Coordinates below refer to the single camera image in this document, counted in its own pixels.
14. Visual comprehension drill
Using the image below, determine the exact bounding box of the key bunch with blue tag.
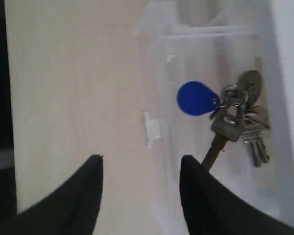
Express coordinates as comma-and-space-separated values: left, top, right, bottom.
176, 70, 270, 170

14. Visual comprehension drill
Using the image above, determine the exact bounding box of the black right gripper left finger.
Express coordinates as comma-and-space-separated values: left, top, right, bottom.
2, 155, 103, 235

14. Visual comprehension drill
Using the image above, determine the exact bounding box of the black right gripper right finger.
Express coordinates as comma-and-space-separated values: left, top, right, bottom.
180, 155, 294, 235

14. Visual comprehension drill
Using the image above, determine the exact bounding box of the white plastic drawer cabinet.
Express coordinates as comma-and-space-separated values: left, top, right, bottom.
177, 0, 294, 187

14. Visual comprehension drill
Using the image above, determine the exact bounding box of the clear drawer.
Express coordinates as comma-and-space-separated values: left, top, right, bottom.
133, 0, 288, 219

